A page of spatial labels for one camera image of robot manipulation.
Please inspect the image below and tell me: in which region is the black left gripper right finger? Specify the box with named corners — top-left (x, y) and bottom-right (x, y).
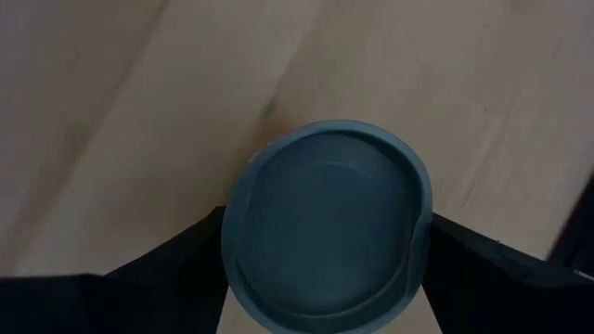
top-left (419, 212), bottom-right (594, 334)

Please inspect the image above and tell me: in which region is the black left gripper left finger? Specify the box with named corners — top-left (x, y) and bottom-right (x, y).
top-left (0, 205), bottom-right (231, 334)

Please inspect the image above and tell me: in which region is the food can with grey lid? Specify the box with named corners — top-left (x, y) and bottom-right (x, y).
top-left (220, 119), bottom-right (435, 334)

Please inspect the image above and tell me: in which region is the black aluminium table frame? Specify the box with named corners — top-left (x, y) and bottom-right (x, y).
top-left (546, 173), bottom-right (594, 279)

